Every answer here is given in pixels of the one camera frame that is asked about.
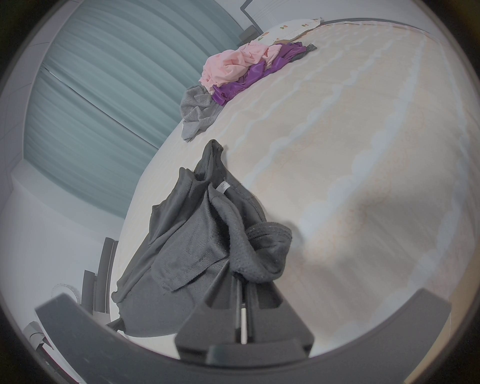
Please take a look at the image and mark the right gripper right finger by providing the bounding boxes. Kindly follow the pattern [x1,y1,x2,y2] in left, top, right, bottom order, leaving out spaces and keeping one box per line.
[242,281,314,358]

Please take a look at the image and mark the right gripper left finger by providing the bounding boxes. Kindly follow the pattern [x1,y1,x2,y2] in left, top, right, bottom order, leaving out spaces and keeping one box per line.
[175,268,241,359]

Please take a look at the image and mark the black T-shirt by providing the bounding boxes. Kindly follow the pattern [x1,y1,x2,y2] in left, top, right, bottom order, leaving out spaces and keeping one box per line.
[111,139,293,338]

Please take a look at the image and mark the black chest of drawers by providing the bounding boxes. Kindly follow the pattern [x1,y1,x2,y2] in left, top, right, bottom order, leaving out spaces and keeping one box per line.
[80,236,119,314]

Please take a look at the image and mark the round mirror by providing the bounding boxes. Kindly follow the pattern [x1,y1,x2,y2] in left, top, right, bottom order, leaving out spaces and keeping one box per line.
[52,283,80,301]

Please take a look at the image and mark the bed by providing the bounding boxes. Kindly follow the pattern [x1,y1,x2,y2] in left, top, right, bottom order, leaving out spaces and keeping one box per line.
[112,0,480,362]

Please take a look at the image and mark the blue-green curtain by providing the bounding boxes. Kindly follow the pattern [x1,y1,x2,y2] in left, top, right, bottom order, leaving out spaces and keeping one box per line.
[40,0,256,151]
[23,67,160,220]

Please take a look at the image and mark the purple garment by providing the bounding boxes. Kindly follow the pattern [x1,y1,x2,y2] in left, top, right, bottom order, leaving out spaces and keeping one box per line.
[212,42,308,107]

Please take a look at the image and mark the pink garment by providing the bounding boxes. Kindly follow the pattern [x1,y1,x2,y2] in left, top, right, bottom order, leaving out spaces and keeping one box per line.
[199,42,282,91]

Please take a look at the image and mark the dark grey garment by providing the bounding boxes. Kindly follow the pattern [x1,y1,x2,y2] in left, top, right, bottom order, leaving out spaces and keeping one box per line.
[296,44,318,61]

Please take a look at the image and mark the grey bedside table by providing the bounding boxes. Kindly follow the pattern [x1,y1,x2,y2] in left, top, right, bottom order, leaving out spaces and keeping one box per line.
[240,26,260,46]

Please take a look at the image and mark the white printed pillow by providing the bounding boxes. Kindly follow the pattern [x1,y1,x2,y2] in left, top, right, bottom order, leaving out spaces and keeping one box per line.
[259,17,323,44]

